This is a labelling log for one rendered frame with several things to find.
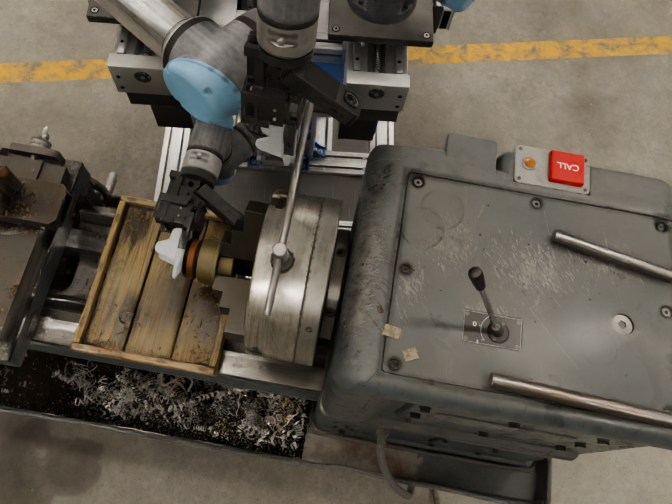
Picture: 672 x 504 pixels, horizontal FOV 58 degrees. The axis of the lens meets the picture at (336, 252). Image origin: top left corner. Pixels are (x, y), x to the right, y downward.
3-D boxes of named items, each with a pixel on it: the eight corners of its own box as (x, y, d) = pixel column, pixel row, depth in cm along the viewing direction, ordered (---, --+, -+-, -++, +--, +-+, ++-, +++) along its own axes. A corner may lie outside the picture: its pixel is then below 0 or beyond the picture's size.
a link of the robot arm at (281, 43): (323, 1, 75) (312, 39, 70) (319, 34, 79) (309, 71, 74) (264, -10, 75) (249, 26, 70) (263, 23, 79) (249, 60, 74)
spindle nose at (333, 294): (349, 244, 126) (357, 218, 105) (332, 343, 121) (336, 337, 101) (335, 241, 126) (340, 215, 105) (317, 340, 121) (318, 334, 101)
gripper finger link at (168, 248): (149, 273, 111) (163, 228, 115) (180, 279, 111) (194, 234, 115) (145, 267, 108) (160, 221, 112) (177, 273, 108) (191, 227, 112)
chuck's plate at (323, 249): (338, 223, 132) (347, 178, 101) (312, 367, 126) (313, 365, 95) (323, 220, 132) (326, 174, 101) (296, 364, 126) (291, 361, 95)
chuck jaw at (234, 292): (275, 283, 110) (261, 345, 104) (275, 294, 114) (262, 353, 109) (215, 272, 110) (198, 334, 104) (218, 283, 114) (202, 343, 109)
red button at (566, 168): (580, 160, 107) (585, 154, 106) (579, 189, 105) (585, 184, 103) (547, 154, 107) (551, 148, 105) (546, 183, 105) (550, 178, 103)
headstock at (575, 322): (599, 257, 143) (703, 179, 107) (598, 467, 125) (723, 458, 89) (353, 213, 143) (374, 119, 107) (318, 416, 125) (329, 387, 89)
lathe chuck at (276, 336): (323, 220, 132) (326, 174, 101) (296, 364, 126) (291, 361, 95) (282, 213, 132) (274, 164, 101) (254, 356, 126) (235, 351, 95)
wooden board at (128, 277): (252, 225, 140) (251, 217, 136) (216, 378, 127) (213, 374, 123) (126, 202, 140) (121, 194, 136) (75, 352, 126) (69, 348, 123)
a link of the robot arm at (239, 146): (254, 165, 139) (251, 140, 129) (217, 195, 135) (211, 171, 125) (232, 144, 140) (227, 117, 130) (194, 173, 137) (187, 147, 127)
